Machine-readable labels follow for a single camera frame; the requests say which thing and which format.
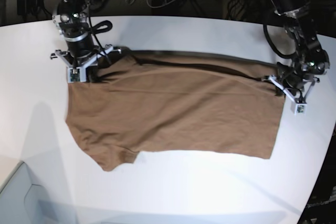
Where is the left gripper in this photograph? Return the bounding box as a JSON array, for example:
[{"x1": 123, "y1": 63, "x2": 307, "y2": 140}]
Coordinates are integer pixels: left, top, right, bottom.
[{"x1": 261, "y1": 75, "x2": 320, "y2": 103}]

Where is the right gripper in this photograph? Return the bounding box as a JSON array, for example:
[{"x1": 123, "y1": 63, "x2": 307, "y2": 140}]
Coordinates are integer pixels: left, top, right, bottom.
[{"x1": 50, "y1": 45, "x2": 121, "y2": 71}]

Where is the brown t-shirt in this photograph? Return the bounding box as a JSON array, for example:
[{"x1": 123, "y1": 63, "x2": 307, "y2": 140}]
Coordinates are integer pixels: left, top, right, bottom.
[{"x1": 66, "y1": 53, "x2": 285, "y2": 171}]

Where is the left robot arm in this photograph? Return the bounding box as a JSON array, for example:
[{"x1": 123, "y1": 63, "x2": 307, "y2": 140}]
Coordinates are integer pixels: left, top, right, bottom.
[{"x1": 263, "y1": 0, "x2": 330, "y2": 105}]

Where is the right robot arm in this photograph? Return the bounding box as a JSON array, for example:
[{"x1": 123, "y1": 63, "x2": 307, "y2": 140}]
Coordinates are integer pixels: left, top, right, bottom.
[{"x1": 50, "y1": 0, "x2": 113, "y2": 71}]

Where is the white bin at corner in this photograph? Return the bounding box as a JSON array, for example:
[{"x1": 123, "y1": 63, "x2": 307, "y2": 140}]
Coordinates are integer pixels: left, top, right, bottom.
[{"x1": 1, "y1": 163, "x2": 47, "y2": 224}]

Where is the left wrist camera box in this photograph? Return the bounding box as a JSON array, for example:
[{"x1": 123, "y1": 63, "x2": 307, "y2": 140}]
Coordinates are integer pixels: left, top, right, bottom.
[{"x1": 291, "y1": 102, "x2": 307, "y2": 115}]

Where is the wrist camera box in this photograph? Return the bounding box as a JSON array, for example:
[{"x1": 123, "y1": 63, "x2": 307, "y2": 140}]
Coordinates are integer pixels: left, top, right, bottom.
[
  {"x1": 67, "y1": 67, "x2": 87, "y2": 83},
  {"x1": 291, "y1": 102, "x2": 307, "y2": 115}
]

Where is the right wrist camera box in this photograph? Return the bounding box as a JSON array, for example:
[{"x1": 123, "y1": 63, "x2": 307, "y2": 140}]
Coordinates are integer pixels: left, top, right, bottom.
[{"x1": 67, "y1": 67, "x2": 87, "y2": 83}]

